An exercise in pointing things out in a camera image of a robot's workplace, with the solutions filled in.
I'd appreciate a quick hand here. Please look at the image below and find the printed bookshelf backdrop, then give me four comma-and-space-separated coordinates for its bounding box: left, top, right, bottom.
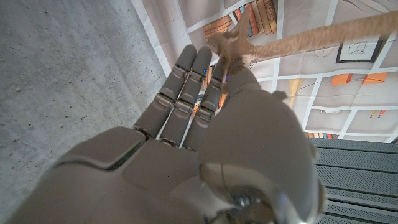
130, 0, 398, 144

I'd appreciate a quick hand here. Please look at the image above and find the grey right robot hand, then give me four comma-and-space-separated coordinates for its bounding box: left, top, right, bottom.
9, 44, 327, 224

